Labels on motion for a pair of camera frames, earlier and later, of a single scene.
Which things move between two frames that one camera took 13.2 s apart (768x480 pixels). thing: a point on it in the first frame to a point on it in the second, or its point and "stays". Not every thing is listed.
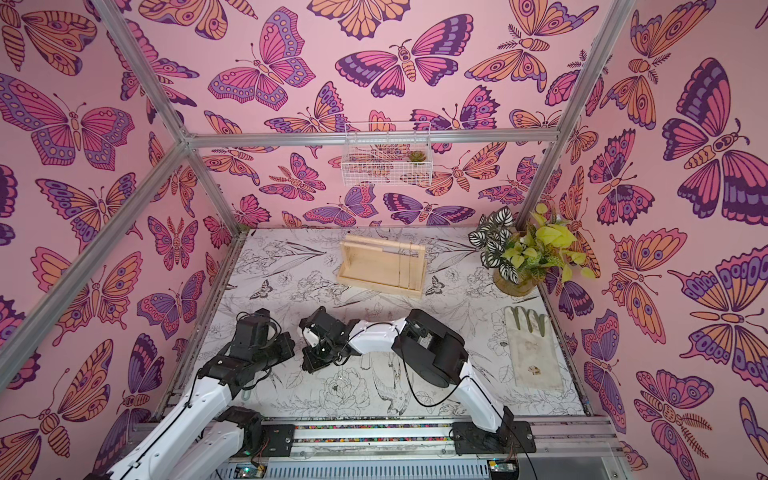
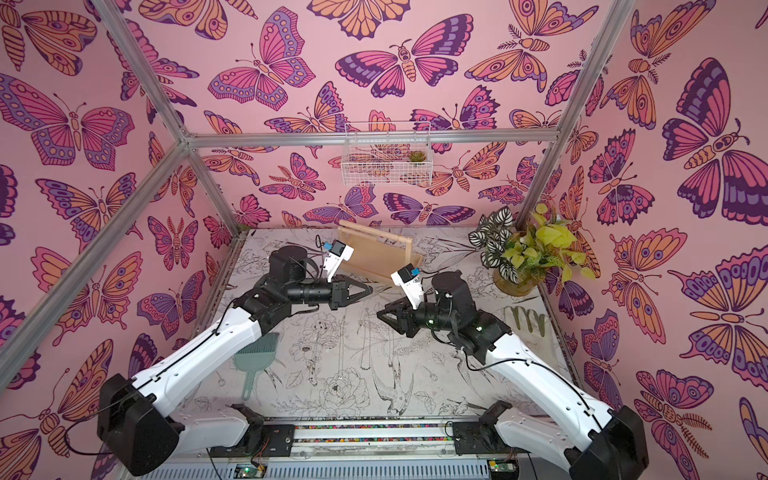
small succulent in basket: x=417 y=156 stays
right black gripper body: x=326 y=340 to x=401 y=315
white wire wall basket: x=392 y=154 stays
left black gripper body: x=279 y=350 to x=335 y=293
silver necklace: x=394 y=362 stays
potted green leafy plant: x=520 y=257 stays
